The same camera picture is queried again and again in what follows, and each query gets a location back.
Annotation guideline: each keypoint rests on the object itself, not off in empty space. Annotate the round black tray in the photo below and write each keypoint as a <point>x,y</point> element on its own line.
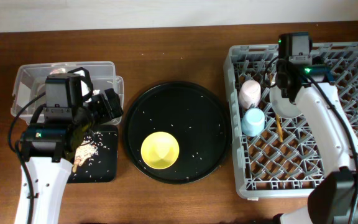
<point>194,116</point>

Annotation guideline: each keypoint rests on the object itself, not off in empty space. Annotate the pink cup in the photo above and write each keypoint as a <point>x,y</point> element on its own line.
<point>249,94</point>

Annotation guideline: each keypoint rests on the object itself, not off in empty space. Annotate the grey dishwasher rack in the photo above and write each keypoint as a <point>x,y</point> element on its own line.
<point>264,167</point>

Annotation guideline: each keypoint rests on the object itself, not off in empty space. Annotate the grey plate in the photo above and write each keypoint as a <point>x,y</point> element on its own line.
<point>282,106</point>

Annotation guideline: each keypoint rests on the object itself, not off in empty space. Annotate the clear plastic bin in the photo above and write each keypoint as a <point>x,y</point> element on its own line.
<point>29,88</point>

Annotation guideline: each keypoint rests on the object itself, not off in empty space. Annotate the black rectangular tray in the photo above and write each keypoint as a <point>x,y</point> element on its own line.
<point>104,166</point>

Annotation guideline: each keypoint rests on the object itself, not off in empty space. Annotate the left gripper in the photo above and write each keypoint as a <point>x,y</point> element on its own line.
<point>105,114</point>

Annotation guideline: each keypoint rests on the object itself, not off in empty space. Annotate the wooden chopstick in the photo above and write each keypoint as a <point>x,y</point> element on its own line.
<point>279,128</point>

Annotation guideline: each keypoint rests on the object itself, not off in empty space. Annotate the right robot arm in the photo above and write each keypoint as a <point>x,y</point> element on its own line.
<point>309,84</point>

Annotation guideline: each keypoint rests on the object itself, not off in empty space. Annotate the yellow bowl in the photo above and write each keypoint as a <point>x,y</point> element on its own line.
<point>160,150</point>

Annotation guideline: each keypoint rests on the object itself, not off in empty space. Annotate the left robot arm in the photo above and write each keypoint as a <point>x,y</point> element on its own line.
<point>69,140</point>

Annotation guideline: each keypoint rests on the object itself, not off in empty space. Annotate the blue cup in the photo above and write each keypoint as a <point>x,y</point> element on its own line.
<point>253,122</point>

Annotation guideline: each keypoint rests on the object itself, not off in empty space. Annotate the food scraps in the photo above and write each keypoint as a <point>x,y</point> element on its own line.
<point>90,147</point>

